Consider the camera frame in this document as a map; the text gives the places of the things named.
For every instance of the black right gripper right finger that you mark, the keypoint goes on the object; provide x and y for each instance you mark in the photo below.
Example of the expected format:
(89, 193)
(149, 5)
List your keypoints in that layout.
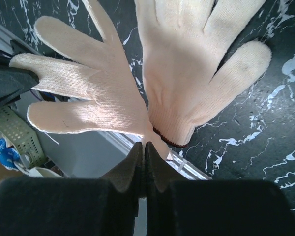
(177, 206)

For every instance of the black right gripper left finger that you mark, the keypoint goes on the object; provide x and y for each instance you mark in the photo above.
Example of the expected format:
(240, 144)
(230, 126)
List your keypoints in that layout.
(106, 206)

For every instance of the green perforated bin off table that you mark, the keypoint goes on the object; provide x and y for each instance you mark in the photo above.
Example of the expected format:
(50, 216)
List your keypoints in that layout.
(22, 137)

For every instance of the cream glove off table edge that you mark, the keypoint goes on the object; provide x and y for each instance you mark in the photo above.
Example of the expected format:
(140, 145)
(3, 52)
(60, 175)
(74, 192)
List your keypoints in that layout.
(94, 72)

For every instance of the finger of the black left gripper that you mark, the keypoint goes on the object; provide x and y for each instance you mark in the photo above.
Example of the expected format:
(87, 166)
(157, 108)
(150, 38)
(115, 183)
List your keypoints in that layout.
(14, 81)

